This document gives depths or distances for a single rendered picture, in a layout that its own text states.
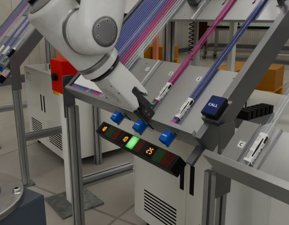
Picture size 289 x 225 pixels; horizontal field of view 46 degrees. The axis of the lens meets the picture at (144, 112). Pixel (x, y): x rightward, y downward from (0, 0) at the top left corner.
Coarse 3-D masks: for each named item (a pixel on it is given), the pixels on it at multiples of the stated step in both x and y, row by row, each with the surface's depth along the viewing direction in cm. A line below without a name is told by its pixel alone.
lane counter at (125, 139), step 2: (124, 134) 93; (126, 134) 93; (128, 134) 92; (124, 136) 93; (126, 136) 92; (128, 136) 92; (130, 136) 92; (122, 138) 93; (124, 138) 92; (126, 138) 92; (128, 138) 91; (120, 140) 93; (122, 140) 92; (124, 140) 92; (126, 140) 91; (120, 142) 92; (122, 142) 92; (124, 142) 91; (124, 144) 91
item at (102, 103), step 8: (72, 88) 121; (80, 96) 122; (88, 96) 112; (96, 96) 108; (96, 104) 115; (104, 104) 107; (112, 104) 100; (112, 112) 110; (128, 112) 96; (136, 120) 97; (152, 120) 86; (160, 120) 84; (152, 128) 94; (160, 128) 88; (168, 128) 83; (176, 128) 79; (184, 128) 77; (176, 136) 85; (184, 136) 80; (192, 136) 76; (192, 144) 81
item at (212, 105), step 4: (212, 96) 75; (212, 100) 74; (216, 100) 74; (220, 100) 73; (208, 104) 74; (212, 104) 74; (216, 104) 73; (220, 104) 72; (204, 108) 74; (208, 108) 74; (212, 108) 73; (216, 108) 72; (208, 112) 73; (212, 112) 72
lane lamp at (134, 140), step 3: (132, 138) 90; (135, 138) 90; (138, 138) 89; (129, 141) 90; (132, 141) 90; (135, 141) 89; (129, 144) 90; (132, 144) 89; (135, 144) 88; (129, 147) 89; (132, 147) 88
